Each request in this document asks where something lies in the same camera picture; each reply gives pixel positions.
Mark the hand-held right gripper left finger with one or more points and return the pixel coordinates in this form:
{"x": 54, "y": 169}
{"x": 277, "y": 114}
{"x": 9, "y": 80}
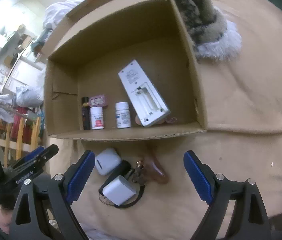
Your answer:
{"x": 79, "y": 177}

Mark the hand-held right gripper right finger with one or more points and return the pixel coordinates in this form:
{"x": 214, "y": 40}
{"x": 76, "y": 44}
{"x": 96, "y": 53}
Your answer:
{"x": 198, "y": 177}

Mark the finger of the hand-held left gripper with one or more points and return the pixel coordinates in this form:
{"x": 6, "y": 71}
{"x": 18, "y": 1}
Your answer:
{"x": 31, "y": 156}
{"x": 47, "y": 153}

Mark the white earbud case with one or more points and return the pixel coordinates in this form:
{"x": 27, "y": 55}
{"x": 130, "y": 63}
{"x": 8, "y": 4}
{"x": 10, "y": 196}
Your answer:
{"x": 106, "y": 161}

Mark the black adapter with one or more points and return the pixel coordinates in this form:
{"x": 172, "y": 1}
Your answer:
{"x": 118, "y": 172}

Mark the white charger cube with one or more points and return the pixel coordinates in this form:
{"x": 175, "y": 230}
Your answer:
{"x": 118, "y": 190}

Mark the brown hair clip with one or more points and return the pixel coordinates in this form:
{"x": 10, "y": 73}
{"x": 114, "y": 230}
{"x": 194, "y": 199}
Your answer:
{"x": 156, "y": 168}

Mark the black tube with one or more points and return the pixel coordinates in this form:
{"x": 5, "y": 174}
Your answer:
{"x": 86, "y": 116}

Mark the white bottle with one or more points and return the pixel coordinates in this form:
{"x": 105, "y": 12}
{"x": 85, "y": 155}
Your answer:
{"x": 97, "y": 118}
{"x": 123, "y": 115}

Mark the pink case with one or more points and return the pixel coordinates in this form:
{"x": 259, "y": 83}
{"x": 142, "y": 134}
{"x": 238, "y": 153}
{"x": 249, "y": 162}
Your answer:
{"x": 98, "y": 101}

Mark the white remote control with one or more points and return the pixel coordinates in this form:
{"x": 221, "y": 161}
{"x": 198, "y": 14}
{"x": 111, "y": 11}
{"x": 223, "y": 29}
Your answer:
{"x": 143, "y": 95}

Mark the cardboard box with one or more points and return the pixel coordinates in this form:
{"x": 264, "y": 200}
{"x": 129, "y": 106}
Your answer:
{"x": 131, "y": 50}

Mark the person's left forearm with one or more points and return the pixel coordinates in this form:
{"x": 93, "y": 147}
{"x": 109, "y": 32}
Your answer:
{"x": 2, "y": 222}

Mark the wooden chair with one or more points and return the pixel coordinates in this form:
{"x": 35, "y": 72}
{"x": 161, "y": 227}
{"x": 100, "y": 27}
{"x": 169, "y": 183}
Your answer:
{"x": 18, "y": 140}

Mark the dark red cloth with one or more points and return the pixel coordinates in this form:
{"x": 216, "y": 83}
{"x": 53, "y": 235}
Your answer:
{"x": 22, "y": 125}

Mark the hanging light clothes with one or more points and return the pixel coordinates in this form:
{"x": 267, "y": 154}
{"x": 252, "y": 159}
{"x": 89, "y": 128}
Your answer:
{"x": 1, "y": 103}

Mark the grey laundry bag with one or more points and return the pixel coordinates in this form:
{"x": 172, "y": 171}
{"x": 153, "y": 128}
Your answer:
{"x": 28, "y": 96}

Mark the white kitchen cabinet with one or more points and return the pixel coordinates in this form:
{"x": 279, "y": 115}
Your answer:
{"x": 23, "y": 72}

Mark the white duvet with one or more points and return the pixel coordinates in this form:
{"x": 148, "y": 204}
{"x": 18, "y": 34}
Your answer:
{"x": 63, "y": 7}

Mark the patterned fleece jacket, white fur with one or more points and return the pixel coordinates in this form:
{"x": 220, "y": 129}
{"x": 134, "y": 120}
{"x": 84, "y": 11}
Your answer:
{"x": 201, "y": 17}

